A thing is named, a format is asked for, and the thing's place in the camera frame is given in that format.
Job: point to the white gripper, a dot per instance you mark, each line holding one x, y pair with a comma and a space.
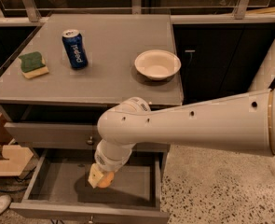
107, 162

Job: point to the orange fruit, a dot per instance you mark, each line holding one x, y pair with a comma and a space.
106, 181

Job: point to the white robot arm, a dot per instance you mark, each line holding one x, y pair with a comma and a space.
241, 123

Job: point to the open grey middle drawer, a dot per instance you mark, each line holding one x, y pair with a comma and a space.
59, 189

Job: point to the closed top drawer front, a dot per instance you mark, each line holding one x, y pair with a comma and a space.
51, 135

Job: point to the grey drawer cabinet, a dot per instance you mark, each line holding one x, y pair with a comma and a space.
79, 96

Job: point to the light wooden board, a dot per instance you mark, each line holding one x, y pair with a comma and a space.
13, 158

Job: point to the white paper bowl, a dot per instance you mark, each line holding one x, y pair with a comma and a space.
157, 64

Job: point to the green yellow sponge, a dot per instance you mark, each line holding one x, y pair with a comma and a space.
33, 65

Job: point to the blue pepsi can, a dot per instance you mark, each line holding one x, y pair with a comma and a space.
73, 43

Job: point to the dark lower cabinet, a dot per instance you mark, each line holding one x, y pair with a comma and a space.
219, 60

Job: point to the metal window frame rail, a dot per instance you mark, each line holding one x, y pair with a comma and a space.
36, 12

